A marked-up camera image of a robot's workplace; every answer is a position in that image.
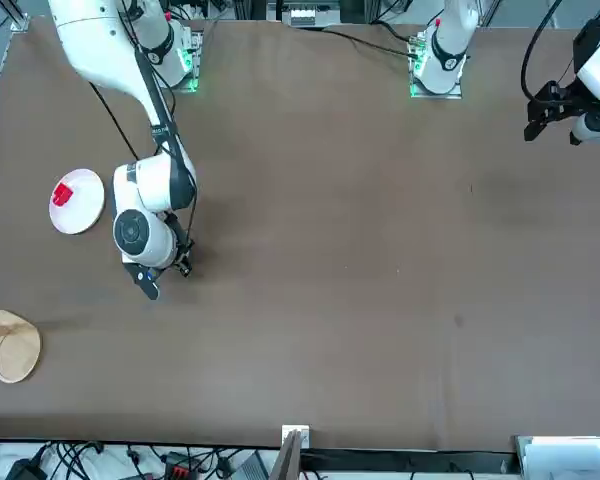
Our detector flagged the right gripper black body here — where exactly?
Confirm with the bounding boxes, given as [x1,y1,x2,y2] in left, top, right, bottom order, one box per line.
[121,260,161,302]

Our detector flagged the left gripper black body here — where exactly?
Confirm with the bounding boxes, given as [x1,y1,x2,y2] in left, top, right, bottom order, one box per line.
[527,80,589,121]

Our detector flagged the pink round plate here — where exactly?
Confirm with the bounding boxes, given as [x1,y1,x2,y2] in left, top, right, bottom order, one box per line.
[48,168,106,235]

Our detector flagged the black orange adapter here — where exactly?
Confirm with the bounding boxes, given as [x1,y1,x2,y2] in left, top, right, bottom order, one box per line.
[162,452,191,479]

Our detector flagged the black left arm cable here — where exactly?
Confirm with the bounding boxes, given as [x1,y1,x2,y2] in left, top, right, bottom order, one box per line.
[522,0,581,101]

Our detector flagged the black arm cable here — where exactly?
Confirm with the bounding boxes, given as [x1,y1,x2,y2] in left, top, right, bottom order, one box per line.
[522,0,581,101]
[119,0,200,261]

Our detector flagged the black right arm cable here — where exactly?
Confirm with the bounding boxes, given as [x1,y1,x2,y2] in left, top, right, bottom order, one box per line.
[119,0,200,261]

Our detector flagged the black left base cable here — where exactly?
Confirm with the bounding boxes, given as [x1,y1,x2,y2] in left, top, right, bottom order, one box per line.
[319,28,415,56]

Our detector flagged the aluminium frame post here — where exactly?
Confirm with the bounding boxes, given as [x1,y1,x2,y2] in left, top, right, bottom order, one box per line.
[279,424,311,480]

